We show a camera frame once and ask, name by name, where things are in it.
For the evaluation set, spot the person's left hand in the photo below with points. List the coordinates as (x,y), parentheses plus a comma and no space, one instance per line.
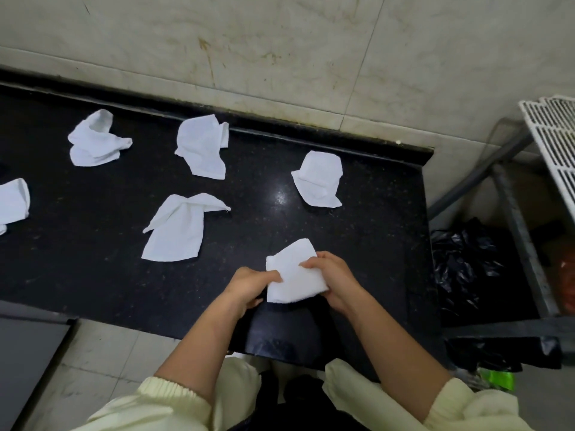
(246,287)

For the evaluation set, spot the person's right hand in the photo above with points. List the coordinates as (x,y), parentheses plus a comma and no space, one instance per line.
(338,279)

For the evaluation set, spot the person's left thumb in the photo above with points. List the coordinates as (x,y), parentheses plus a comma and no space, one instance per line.
(268,276)

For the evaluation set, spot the person's right thumb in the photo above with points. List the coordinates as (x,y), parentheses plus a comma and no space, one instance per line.
(311,264)

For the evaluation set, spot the white cloth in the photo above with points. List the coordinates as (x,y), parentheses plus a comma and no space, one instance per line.
(177,231)
(318,177)
(95,141)
(201,145)
(12,201)
(293,269)

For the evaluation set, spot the person's left forearm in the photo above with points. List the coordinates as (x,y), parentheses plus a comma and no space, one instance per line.
(204,346)

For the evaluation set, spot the person's right forearm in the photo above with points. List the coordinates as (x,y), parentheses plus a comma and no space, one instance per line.
(391,354)

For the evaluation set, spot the crumpled white cloth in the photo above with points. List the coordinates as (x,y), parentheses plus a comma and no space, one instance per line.
(201,145)
(95,141)
(177,231)
(12,201)
(318,177)

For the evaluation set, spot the pale yellow jacket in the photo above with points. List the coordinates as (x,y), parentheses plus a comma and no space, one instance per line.
(233,394)

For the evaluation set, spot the black trousers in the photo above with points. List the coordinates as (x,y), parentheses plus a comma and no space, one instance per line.
(296,406)

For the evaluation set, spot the black plastic bag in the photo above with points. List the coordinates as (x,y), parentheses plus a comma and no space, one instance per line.
(467,273)

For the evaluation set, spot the green plastic packet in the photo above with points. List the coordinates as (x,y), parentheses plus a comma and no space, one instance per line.
(497,379)

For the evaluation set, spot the grey cabinet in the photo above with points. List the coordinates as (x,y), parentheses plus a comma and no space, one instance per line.
(27,368)

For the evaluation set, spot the grey metal rack frame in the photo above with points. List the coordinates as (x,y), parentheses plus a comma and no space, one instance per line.
(523,246)

